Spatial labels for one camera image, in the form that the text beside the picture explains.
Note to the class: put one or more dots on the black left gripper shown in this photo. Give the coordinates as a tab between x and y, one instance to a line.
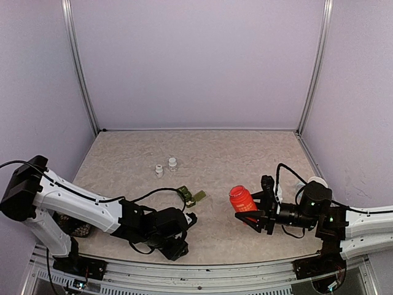
174	254

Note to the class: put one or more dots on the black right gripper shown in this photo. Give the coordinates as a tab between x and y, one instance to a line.
269	220

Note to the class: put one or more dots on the red cylindrical can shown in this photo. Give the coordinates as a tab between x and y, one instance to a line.
241	199

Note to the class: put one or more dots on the green pill organizer box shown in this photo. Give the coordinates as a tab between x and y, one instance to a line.
188	198

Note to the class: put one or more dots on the small white pill bottle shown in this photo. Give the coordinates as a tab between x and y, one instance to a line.
172	163

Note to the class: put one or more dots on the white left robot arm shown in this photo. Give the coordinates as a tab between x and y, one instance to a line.
34	190

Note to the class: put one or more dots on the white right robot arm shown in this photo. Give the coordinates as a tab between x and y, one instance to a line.
345	232

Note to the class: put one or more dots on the light blue mug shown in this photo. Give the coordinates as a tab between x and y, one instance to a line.
318	180

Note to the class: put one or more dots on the black square tray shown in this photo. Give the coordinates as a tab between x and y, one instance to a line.
73	226

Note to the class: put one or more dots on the front aluminium rail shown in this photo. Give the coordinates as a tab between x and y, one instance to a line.
129	277

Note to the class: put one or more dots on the right aluminium frame post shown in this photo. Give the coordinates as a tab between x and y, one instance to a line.
318	61

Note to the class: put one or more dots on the aluminium frame post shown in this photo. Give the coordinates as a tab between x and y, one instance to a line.
318	61
72	36

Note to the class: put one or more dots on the left aluminium frame post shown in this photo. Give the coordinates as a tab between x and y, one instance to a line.
72	36

